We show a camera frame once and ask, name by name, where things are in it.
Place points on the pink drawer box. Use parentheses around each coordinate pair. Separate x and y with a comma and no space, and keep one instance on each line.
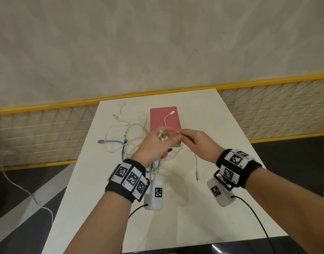
(159,116)

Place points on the person's left forearm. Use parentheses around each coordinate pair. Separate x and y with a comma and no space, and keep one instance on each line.
(98,227)

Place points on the black wristband with markers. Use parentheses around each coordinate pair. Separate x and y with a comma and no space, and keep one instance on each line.
(238,166)
(125,179)

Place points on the person's right forearm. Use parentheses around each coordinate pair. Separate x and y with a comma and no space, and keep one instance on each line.
(289,211)

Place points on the person's left hand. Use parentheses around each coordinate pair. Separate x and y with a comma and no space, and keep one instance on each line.
(154,148)

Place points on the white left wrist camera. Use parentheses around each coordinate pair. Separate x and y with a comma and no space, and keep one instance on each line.
(154,195)

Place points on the black right wristband with markers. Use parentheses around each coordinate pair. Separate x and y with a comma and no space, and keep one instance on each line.
(238,166)

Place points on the person's right hand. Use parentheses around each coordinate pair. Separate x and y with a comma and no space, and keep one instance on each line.
(204,145)

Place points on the black left wristband with markers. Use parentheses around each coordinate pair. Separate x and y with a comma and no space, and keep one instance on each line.
(125,179)

